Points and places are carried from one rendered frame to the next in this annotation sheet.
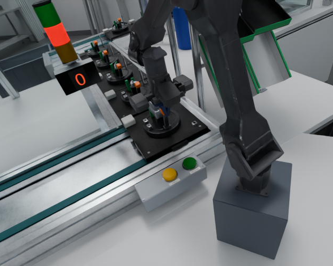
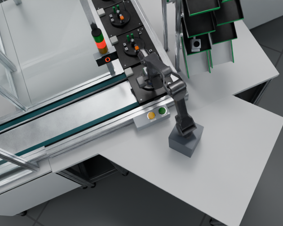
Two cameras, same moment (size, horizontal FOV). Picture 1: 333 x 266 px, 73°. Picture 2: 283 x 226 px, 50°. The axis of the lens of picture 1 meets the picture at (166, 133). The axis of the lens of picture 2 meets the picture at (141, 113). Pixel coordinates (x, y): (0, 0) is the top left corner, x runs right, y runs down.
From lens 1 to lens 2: 1.12 m
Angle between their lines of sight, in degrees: 28
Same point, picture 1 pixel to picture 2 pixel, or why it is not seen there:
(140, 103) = (142, 84)
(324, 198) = (223, 135)
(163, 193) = (147, 124)
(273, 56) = (228, 44)
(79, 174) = (98, 102)
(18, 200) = (65, 113)
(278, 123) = (221, 84)
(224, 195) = (173, 136)
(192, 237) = (158, 144)
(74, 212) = (103, 128)
